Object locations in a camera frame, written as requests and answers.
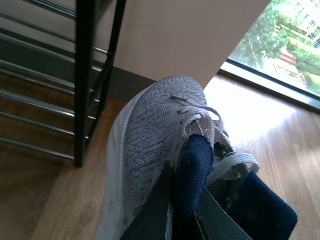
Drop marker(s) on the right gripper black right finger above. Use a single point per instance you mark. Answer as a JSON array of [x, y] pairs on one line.
[[211, 222]]

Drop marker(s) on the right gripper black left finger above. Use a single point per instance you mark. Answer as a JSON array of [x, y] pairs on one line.
[[155, 220]]

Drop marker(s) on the black metal shoe rack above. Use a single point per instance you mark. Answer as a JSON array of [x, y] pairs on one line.
[[56, 62]]

